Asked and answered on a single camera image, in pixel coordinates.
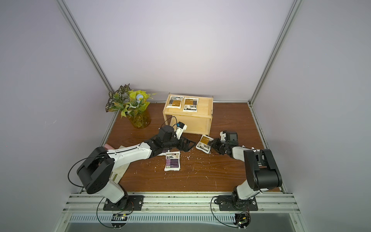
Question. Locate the aluminium front rail frame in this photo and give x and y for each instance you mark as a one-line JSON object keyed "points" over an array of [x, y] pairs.
{"points": [[180, 207]]}

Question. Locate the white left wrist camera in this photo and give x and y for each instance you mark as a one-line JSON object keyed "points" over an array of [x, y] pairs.
{"points": [[180, 127]]}

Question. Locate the purple coffee bag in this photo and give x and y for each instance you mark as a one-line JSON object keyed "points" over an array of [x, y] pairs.
{"points": [[164, 153], [172, 161]]}

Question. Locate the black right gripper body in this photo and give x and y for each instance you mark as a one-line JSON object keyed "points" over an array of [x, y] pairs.
{"points": [[217, 145]]}

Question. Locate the amber transparent plastic vase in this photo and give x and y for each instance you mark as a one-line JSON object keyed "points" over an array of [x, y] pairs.
{"points": [[141, 120]]}

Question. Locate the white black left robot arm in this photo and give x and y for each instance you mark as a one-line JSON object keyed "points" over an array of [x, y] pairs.
{"points": [[98, 170]]}

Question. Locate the purple pink small shovel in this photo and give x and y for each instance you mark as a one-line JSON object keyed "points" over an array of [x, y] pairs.
{"points": [[108, 147]]}

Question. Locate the right small circuit board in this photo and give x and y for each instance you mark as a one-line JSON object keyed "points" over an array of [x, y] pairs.
{"points": [[242, 220]]}

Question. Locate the artificial green leafy plant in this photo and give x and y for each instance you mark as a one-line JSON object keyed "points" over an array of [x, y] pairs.
{"points": [[128, 102]]}

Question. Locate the beige green gardening glove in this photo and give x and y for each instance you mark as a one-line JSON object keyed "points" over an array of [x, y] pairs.
{"points": [[119, 168]]}

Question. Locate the yellow coffee bag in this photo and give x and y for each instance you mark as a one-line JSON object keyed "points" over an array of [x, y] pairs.
{"points": [[204, 144], [175, 102], [190, 105]]}

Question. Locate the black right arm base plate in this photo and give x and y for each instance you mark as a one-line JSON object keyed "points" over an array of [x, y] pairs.
{"points": [[229, 203]]}

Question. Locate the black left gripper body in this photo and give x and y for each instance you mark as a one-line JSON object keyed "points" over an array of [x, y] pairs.
{"points": [[173, 143]]}

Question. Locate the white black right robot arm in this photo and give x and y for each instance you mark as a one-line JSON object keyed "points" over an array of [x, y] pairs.
{"points": [[261, 170]]}

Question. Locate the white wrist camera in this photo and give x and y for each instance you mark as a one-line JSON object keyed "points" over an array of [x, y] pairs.
{"points": [[224, 136], [180, 127]]}

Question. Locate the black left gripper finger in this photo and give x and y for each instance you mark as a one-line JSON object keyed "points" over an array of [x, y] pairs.
{"points": [[186, 147], [183, 140]]}

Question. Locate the light wooden two-tier shelf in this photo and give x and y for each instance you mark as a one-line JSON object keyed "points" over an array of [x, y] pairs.
{"points": [[198, 122]]}

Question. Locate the small circuit board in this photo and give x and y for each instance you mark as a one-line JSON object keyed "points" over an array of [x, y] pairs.
{"points": [[242, 220], [119, 220]]}

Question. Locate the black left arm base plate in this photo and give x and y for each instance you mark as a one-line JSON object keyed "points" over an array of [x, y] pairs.
{"points": [[128, 203]]}

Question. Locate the left small circuit board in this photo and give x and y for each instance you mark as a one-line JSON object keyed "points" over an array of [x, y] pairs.
{"points": [[119, 220]]}

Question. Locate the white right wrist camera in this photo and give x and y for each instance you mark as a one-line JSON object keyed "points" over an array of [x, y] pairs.
{"points": [[224, 136]]}

